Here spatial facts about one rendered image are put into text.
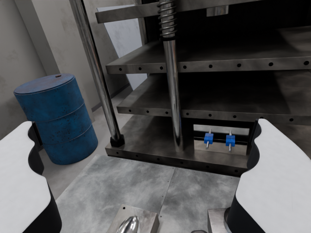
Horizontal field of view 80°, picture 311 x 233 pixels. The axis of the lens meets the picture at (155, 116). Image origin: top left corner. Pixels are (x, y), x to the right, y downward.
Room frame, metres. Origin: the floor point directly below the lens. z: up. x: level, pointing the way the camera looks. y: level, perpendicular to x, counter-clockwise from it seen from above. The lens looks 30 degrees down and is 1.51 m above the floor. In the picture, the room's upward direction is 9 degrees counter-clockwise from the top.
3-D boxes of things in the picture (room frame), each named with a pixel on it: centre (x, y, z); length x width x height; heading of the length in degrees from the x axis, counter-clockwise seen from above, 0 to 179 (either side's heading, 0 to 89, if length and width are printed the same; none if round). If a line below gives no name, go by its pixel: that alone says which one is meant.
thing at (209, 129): (1.00, -0.42, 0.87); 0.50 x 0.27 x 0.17; 156
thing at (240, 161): (1.10, -0.41, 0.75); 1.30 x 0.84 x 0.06; 66
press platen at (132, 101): (1.14, -0.43, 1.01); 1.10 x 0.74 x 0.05; 66
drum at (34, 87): (2.12, 1.17, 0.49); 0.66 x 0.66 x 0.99
